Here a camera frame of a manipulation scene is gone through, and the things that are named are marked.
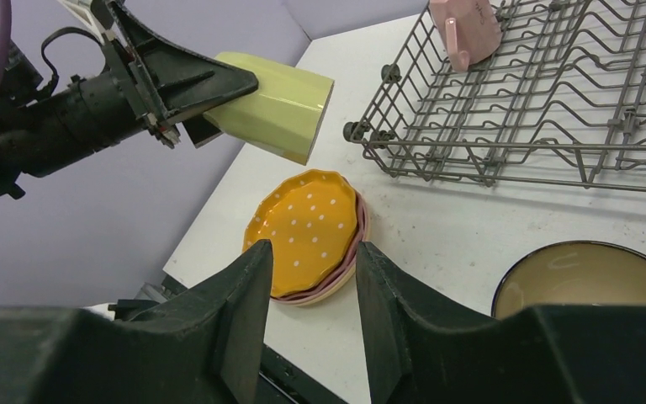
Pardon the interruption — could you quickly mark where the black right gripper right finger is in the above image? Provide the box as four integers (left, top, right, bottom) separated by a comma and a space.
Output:
356, 242, 646, 403

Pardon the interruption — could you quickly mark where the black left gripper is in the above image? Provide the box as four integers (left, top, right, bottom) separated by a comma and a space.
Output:
0, 1, 259, 178

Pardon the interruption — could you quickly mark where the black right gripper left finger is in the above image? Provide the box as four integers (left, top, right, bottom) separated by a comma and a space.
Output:
0, 240, 273, 403

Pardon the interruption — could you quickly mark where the pale yellow mug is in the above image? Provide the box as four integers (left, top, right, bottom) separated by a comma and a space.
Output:
204, 51, 335, 165

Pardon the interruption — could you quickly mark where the grey wire dish rack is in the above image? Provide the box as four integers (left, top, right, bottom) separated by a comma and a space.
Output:
342, 1, 646, 193

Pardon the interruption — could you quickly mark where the pink mug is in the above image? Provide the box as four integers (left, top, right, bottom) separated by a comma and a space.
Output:
428, 0, 502, 72

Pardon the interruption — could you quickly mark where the brown ceramic bowl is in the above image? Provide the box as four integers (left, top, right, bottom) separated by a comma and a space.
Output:
490, 240, 646, 319

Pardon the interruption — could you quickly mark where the orange polka dot plate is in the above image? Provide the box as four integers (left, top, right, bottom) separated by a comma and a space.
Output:
242, 169, 363, 300

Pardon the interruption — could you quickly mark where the pink plate under orange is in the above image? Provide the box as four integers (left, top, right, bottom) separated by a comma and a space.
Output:
270, 192, 371, 306

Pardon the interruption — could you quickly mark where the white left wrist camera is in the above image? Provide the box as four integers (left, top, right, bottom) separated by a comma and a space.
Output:
58, 0, 114, 31

